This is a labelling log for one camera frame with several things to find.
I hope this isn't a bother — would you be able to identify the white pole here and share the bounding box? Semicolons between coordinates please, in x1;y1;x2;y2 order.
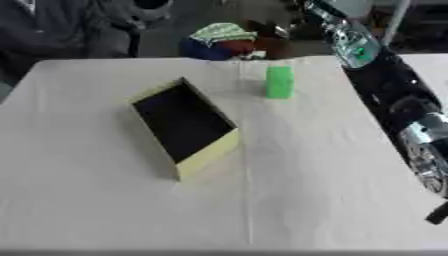
379;0;413;46

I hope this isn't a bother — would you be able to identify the green rectangular block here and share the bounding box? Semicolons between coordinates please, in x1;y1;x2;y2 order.
264;65;296;100

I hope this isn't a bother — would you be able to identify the person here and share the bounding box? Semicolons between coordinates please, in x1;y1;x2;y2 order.
0;0;175;80

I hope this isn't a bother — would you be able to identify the brown bag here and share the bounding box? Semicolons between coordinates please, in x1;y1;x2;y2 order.
241;19;294;60

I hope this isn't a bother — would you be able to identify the tan cardboard box black inside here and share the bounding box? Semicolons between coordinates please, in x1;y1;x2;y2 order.
127;76;242;182

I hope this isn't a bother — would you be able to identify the green white striped cloth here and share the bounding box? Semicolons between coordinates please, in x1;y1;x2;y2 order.
189;22;259;47

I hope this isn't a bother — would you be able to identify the blue bag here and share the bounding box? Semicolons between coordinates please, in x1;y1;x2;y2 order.
176;36;242;62

